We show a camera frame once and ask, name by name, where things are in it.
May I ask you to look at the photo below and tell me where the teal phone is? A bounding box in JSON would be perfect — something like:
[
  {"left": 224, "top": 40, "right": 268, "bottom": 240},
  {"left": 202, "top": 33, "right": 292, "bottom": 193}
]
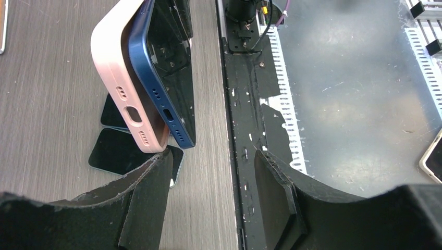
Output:
[{"left": 100, "top": 93, "right": 129, "bottom": 132}]

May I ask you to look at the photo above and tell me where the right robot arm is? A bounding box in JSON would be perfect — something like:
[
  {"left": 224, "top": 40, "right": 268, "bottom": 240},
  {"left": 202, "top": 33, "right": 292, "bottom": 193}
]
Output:
[{"left": 154, "top": 1, "right": 271, "bottom": 51}]

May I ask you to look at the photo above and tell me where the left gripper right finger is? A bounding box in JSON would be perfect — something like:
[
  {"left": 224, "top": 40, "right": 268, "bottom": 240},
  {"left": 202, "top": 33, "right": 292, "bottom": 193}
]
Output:
[{"left": 254, "top": 150, "right": 441, "bottom": 249}]

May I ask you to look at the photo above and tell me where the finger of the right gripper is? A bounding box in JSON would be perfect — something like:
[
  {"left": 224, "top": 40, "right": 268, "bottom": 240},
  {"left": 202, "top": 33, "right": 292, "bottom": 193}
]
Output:
[{"left": 154, "top": 0, "right": 193, "bottom": 42}]

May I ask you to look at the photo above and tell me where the phone on metal sheet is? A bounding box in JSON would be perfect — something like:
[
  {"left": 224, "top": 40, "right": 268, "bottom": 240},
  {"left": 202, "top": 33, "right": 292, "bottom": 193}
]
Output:
[{"left": 419, "top": 130, "right": 441, "bottom": 184}]

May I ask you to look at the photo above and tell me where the dark blue phone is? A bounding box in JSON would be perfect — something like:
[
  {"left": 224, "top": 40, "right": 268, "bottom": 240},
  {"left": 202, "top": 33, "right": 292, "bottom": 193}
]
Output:
[{"left": 128, "top": 1, "right": 196, "bottom": 149}]

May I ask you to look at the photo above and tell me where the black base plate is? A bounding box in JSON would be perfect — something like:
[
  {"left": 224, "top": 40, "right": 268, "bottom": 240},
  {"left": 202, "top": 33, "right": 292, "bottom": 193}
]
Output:
[{"left": 217, "top": 1, "right": 280, "bottom": 249}]

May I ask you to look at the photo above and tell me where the white wire shelf rack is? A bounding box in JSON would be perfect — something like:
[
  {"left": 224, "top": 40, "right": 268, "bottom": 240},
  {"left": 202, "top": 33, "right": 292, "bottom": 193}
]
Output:
[{"left": 0, "top": 0, "right": 9, "bottom": 54}]

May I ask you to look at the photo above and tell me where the aluminium frame rail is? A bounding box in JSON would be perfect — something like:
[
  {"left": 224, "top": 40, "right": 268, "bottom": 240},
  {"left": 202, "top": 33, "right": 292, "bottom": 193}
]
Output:
[{"left": 400, "top": 1, "right": 441, "bottom": 116}]

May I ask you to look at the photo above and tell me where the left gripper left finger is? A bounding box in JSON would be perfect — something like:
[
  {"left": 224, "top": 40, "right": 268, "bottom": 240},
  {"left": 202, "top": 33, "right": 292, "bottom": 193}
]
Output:
[{"left": 1, "top": 149, "right": 174, "bottom": 249}]

